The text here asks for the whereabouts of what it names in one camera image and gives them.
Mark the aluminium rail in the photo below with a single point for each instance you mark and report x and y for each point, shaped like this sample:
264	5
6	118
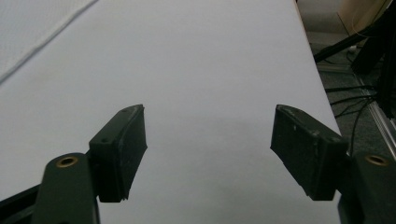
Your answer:
384	123

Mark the black slanted stand leg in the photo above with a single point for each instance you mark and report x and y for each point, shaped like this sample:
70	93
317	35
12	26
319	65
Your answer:
339	46

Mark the beige board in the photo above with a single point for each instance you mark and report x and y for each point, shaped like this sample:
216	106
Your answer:
358	14

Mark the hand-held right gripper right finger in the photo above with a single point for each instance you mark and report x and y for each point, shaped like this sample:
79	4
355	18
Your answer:
308	152

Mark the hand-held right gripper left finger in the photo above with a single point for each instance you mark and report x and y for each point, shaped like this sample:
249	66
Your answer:
118	155

